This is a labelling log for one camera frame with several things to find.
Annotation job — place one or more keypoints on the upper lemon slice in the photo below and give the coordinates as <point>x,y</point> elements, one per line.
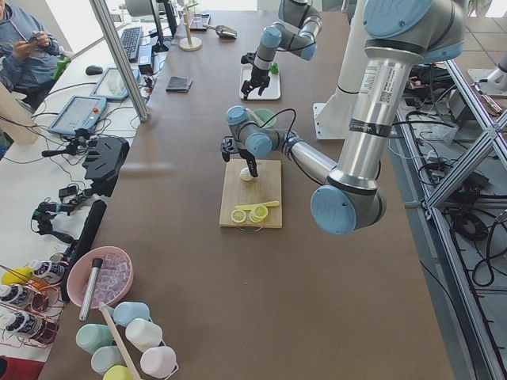
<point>258,214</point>

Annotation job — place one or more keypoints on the pink bowl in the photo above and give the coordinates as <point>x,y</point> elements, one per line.
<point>114,280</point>

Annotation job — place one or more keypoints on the cream rabbit serving tray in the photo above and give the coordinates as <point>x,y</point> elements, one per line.
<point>271,93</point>

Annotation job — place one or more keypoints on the mint green bowl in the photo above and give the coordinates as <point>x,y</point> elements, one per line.
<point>265,118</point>

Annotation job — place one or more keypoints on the lemon slice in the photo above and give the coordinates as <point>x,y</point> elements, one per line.
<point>238,216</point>
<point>258,214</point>

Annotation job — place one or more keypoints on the yellow cup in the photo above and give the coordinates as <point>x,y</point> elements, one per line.
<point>118,372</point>

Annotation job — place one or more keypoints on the seated person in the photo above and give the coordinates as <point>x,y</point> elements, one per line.
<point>29,55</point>

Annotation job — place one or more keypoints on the grey folded cloth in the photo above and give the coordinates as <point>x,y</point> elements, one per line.
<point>179,84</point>

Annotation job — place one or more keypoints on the copper wire bottle rack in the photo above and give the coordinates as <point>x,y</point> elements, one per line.
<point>31,303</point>

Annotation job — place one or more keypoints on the black device stand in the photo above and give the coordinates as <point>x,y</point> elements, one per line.
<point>105,156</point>

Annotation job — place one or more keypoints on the black computer mouse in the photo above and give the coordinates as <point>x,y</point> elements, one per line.
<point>94,70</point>

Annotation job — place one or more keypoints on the lower lemon slice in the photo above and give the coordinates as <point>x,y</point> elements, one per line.
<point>238,216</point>

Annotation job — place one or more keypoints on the yellow plastic knife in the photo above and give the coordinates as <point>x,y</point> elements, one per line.
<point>250,207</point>

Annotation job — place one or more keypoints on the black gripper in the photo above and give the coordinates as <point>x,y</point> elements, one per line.
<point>249,154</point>
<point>257,75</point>

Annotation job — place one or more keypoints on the blue teach pendant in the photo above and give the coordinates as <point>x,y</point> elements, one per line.
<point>79,113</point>

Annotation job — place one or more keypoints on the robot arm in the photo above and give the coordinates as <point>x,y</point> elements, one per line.
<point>400,35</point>
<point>296,31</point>

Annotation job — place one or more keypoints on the aluminium frame post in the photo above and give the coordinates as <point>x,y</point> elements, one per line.
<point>108,28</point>

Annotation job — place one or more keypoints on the white cup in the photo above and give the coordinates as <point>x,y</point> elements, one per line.
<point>143,334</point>

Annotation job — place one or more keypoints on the wooden mug tree stand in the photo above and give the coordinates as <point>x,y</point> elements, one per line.
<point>189,43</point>

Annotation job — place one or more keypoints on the pale blue cup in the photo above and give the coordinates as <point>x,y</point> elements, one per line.
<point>105,358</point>

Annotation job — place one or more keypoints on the black tray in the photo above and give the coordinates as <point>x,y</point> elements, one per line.
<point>199,22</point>

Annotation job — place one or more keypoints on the pink cup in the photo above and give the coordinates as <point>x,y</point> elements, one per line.
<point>159,362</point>

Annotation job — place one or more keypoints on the metal scoop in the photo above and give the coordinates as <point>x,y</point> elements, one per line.
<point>222,31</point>

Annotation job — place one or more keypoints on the black keyboard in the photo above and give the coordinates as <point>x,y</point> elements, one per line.
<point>130,39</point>

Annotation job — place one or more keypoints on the wooden cutting board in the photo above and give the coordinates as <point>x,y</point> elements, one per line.
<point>262,189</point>

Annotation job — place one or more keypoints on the light blue cup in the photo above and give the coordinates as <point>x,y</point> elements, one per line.
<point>125,312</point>

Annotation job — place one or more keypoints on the metal tube in bowl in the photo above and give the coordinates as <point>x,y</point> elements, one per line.
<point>88,296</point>

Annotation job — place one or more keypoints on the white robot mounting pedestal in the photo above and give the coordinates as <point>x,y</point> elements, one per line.
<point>331,119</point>

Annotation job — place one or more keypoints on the mint green cup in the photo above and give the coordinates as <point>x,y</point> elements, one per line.
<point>91,337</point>

